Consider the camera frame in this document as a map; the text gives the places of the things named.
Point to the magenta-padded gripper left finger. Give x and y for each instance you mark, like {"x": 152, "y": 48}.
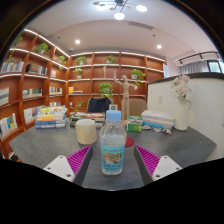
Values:
{"x": 78, "y": 160}

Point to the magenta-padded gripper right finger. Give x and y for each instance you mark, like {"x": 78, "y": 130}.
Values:
{"x": 148, "y": 161}

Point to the clear blue-capped water bottle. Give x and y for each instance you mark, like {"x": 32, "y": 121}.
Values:
{"x": 112, "y": 146}

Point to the flat round red coaster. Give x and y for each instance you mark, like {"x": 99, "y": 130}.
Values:
{"x": 130, "y": 142}

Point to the small round snack pack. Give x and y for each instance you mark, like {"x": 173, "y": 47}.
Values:
{"x": 157, "y": 129}
{"x": 147, "y": 127}
{"x": 167, "y": 131}

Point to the green white box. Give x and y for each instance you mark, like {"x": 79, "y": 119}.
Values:
{"x": 135, "y": 125}

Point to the white paper pack stack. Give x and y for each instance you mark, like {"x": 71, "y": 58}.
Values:
{"x": 158, "y": 118}

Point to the dark book stack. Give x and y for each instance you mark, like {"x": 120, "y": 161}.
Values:
{"x": 95, "y": 116}

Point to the colourful book stack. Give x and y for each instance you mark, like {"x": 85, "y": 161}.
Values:
{"x": 50, "y": 118}

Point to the white vase with flowers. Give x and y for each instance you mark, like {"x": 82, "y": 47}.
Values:
{"x": 182, "y": 116}

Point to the dark blue chair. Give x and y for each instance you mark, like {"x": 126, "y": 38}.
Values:
{"x": 98, "y": 105}

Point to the tall green white carton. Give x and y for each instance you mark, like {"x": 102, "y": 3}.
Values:
{"x": 113, "y": 107}

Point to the wooden artist mannequin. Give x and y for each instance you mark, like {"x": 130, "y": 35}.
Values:
{"x": 125, "y": 91}

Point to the white partition with dark top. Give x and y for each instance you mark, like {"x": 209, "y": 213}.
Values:
{"x": 206, "y": 106}

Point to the wooden shelf unit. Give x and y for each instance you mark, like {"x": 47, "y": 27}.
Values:
{"x": 33, "y": 80}

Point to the white curtain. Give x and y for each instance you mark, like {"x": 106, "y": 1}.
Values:
{"x": 195, "y": 67}

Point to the recessed ceiling light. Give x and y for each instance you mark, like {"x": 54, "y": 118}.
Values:
{"x": 77, "y": 41}
{"x": 159, "y": 46}

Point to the window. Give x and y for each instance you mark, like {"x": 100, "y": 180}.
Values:
{"x": 214, "y": 66}

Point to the ceiling air vent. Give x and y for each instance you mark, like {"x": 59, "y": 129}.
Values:
{"x": 141, "y": 25}

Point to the branched globe ceiling lamp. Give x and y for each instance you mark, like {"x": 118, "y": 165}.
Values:
{"x": 119, "y": 7}

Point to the white wall socket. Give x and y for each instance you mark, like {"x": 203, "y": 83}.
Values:
{"x": 160, "y": 99}

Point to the black ceiling track rail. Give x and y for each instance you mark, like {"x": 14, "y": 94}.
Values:
{"x": 200, "y": 54}

